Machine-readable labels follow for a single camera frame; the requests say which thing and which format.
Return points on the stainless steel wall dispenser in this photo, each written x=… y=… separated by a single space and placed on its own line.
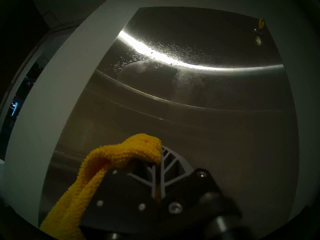
x=200 y=122

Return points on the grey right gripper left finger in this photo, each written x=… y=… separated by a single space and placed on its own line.
x=125 y=192

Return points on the small yellow key tag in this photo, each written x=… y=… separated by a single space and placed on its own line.
x=261 y=23

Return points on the yellow microfibre cloth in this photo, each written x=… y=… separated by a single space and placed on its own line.
x=100 y=162

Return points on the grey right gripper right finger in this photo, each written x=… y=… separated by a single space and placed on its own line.
x=185 y=189

